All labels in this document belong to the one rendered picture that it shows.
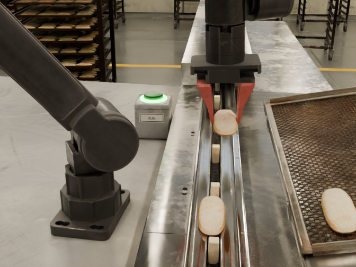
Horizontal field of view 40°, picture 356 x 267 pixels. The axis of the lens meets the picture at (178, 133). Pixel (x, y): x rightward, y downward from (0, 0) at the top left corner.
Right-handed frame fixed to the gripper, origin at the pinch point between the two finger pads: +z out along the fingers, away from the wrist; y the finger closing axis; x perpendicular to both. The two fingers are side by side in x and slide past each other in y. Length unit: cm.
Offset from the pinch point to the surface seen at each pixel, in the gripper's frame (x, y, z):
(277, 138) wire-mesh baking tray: -4.6, -8.8, 5.8
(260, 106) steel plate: -41.6, -9.6, 13.7
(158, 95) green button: -22.5, 12.9, 3.8
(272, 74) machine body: -72, -16, 15
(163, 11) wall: -699, 76, 98
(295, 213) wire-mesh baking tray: 19.0, -8.1, 5.4
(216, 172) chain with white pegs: -1.4, 1.4, 10.5
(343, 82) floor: -347, -112, 106
